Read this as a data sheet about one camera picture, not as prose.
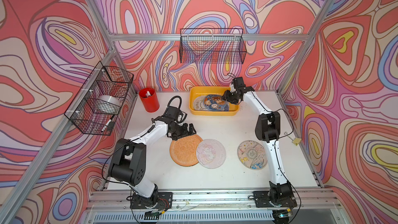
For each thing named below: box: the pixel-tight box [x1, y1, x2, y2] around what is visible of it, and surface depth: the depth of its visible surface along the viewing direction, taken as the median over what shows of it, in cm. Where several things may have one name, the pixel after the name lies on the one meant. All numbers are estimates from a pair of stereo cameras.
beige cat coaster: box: [193, 95, 209, 111], surface depth 113 cm
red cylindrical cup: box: [138, 87, 160, 113], surface depth 107 cm
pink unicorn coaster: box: [195, 138, 227, 170], surface depth 90 cm
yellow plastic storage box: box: [189, 86, 240, 117], surface depth 110 cm
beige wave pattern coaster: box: [237, 140, 268, 171], surface depth 89 cm
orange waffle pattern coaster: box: [169, 133, 204, 167], surface depth 91 cm
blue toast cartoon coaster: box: [203, 94, 230, 112], surface depth 111 cm
